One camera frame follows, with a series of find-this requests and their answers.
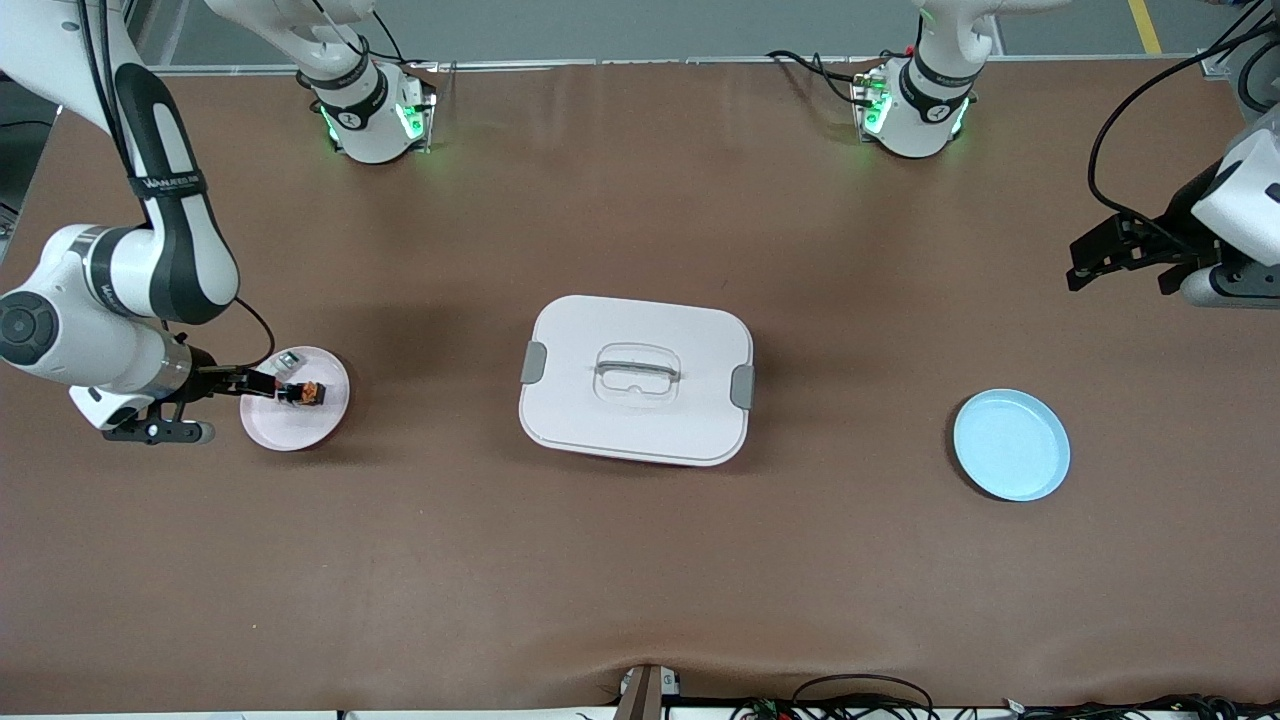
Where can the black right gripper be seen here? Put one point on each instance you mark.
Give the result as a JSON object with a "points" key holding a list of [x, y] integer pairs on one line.
{"points": [[206, 381]]}

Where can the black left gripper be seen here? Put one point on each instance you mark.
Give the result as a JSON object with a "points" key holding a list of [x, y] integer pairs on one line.
{"points": [[1178, 227]]}

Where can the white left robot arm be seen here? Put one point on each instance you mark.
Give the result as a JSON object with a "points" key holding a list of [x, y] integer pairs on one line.
{"points": [[915, 120]]}

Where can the grey box latch clip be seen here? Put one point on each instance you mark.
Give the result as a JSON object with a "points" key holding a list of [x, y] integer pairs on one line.
{"points": [[742, 387], [534, 362]]}

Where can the white lidded storage box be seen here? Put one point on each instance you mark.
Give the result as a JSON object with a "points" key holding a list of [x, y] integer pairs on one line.
{"points": [[640, 430]]}

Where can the pink round plate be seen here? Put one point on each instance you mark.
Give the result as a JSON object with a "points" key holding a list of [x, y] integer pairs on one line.
{"points": [[300, 425]]}

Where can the light blue round plate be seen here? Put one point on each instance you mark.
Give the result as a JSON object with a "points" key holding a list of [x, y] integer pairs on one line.
{"points": [[1010, 445]]}

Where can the brown table mat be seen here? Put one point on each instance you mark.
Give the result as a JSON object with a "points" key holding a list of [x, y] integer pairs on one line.
{"points": [[640, 560]]}

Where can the brown wooden post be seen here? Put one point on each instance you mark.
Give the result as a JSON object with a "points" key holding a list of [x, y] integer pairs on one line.
{"points": [[645, 695]]}

